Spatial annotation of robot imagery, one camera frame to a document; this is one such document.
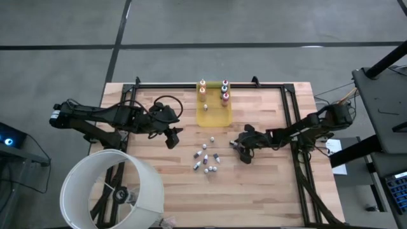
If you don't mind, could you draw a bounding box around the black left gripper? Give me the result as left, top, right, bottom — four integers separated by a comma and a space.
141, 102, 184, 149

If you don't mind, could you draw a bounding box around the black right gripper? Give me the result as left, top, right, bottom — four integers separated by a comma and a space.
235, 124, 272, 165

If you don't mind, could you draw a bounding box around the yellow translucent plastic tray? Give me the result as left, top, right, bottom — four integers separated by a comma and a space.
195, 81, 233, 128

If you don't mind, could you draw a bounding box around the white round lampshade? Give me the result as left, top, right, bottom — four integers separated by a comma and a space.
59, 148, 165, 229

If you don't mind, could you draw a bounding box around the black lamp socket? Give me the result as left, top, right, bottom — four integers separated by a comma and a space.
111, 186, 132, 205

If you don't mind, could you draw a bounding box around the crumpled pale cloth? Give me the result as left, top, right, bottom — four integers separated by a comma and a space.
158, 216, 177, 229

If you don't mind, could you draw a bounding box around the white paper sheet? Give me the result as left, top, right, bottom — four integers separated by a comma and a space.
326, 139, 348, 176

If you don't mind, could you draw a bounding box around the black stand beam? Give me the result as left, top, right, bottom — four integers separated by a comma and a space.
329, 135, 382, 169

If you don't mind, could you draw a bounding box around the grey keyboard shelf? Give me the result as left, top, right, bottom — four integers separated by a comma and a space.
365, 149, 407, 229

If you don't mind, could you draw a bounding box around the grey side table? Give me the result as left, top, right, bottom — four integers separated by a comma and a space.
0, 139, 52, 229

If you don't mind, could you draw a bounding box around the grey metal cart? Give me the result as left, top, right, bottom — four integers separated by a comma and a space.
351, 65, 407, 155

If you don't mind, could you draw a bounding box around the black device with blue light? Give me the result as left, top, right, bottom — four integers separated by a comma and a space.
0, 122, 28, 149

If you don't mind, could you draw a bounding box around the backlit keyboard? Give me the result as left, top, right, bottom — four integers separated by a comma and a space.
384, 171, 407, 217

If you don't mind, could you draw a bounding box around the black round pole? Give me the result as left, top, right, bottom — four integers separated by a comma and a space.
364, 39, 407, 79

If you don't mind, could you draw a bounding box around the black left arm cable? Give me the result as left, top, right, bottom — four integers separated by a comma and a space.
104, 95, 184, 121

